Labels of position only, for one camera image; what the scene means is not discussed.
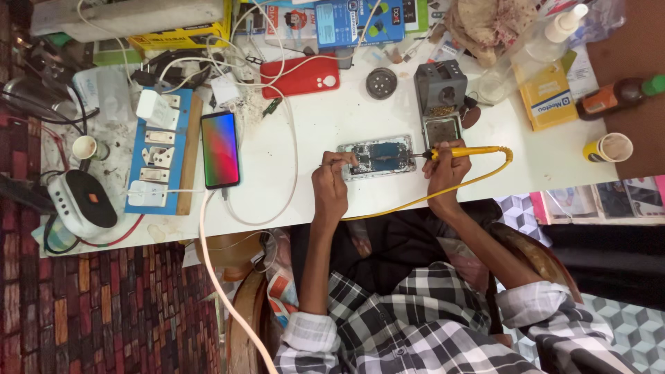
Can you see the person's left hand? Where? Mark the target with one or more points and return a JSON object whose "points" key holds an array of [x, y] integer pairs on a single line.
{"points": [[329, 183]]}

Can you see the person's right hand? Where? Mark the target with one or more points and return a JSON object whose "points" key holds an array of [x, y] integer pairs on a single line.
{"points": [[446, 174]]}

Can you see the person's left fingers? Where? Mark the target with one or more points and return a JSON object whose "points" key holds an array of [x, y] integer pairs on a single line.
{"points": [[340, 157]]}

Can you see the person's right fingers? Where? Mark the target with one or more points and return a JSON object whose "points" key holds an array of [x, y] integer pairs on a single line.
{"points": [[446, 149]]}

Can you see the yellow soldering iron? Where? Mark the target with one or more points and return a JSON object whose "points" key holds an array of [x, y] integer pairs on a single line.
{"points": [[457, 152]]}

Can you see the opened smartphone with circuit board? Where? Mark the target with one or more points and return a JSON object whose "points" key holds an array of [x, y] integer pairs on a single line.
{"points": [[377, 157]]}

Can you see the grey soldering iron stand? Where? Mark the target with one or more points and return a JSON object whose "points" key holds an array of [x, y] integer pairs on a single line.
{"points": [[441, 101]]}

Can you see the round grey metal tin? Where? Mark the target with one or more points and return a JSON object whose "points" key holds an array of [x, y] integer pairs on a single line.
{"points": [[381, 83]]}

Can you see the red phone case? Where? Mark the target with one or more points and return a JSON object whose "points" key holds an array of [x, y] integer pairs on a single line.
{"points": [[300, 76]]}

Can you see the yellow cardboard box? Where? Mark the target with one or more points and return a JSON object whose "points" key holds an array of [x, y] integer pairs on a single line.
{"points": [[545, 96]]}

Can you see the smartphone with colourful screen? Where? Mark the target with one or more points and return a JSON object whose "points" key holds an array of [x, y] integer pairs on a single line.
{"points": [[220, 149]]}

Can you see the beige crumpled cloth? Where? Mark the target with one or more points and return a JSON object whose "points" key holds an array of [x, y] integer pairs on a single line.
{"points": [[488, 26]]}

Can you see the small white adapter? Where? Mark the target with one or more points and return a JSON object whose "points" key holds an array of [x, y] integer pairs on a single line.
{"points": [[225, 91]]}

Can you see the blue earphone package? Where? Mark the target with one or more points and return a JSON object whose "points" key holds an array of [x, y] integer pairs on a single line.
{"points": [[358, 22]]}

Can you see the plastic bag with packets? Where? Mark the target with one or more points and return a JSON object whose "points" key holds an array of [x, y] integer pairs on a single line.
{"points": [[280, 280]]}

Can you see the red and white package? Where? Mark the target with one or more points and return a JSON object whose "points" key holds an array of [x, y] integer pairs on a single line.
{"points": [[291, 23]]}

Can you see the clear bottle with white nozzle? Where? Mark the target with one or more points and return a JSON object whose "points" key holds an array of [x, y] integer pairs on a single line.
{"points": [[545, 39]]}

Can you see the yellow paper cup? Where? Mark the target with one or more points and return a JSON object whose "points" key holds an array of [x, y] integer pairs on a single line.
{"points": [[608, 148]]}

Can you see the shelf with printed cards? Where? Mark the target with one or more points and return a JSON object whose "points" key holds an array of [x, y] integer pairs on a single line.
{"points": [[602, 200]]}

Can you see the person's checked shirt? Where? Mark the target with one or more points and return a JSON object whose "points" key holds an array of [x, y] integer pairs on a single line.
{"points": [[431, 327]]}

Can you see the brown bottle with green cap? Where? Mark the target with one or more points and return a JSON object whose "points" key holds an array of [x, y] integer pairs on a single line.
{"points": [[618, 96]]}

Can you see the white charger plug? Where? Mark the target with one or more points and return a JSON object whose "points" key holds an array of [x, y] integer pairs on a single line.
{"points": [[156, 110]]}

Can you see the yellow flat box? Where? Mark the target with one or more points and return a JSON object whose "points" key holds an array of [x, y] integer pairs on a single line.
{"points": [[182, 37]]}

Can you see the small paper cup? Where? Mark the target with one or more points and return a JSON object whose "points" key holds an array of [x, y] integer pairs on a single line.
{"points": [[89, 148]]}

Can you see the grey slab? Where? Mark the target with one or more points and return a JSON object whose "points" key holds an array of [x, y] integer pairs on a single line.
{"points": [[130, 18]]}

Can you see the white and black speaker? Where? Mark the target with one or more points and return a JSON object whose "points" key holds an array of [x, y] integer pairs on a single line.
{"points": [[83, 202]]}

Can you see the blue switch board with sockets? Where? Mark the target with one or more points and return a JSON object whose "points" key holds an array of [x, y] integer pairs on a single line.
{"points": [[158, 150]]}

